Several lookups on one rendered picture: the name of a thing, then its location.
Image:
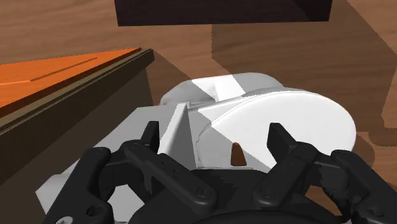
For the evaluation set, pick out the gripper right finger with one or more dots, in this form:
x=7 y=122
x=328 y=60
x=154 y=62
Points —
x=290 y=164

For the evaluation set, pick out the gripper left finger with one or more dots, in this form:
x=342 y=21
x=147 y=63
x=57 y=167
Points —
x=173 y=181

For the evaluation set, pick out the orange-topped dark brown table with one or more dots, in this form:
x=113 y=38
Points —
x=62 y=102

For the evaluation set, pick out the dark robot stand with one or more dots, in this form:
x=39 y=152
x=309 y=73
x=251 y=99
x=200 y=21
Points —
x=217 y=12

